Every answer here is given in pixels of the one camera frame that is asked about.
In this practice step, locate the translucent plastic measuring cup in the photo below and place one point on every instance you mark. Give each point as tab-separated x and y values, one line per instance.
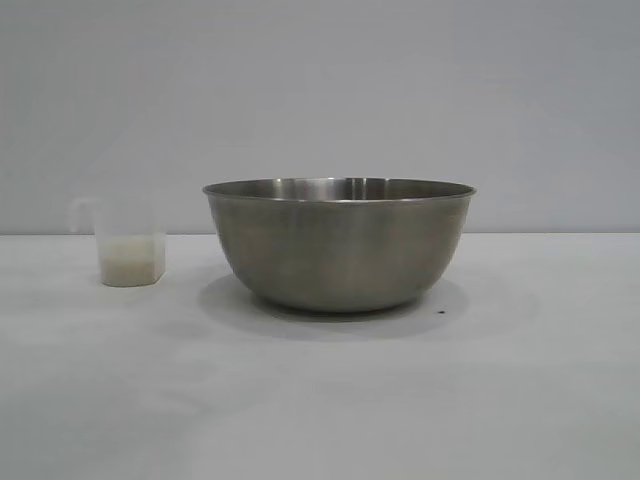
130	220

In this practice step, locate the stainless steel mixing bowl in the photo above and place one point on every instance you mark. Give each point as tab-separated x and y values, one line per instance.
340	245

